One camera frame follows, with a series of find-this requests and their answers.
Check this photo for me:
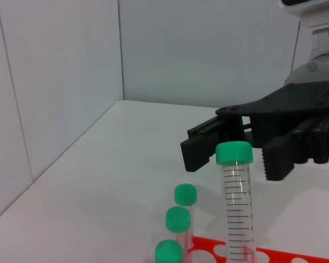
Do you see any clear test tube green cap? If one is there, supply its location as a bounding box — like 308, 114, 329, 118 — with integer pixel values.
165, 206, 195, 263
215, 141, 255, 263
155, 239, 185, 263
174, 183, 198, 249

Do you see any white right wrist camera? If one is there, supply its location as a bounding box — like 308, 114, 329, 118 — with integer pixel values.
278, 0, 329, 60

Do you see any orange test tube rack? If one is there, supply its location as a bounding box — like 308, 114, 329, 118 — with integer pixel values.
184, 235, 329, 263

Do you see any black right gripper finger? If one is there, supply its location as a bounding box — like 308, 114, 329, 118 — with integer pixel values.
180, 115, 236, 173

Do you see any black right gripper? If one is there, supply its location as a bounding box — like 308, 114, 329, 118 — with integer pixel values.
215, 79, 329, 181

